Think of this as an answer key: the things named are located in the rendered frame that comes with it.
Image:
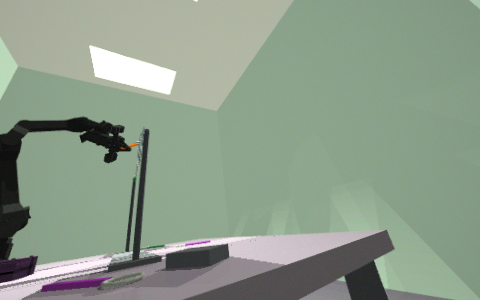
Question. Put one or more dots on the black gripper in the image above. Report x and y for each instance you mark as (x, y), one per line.
(110, 142)

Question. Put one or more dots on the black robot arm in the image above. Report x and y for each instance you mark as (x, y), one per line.
(13, 217)

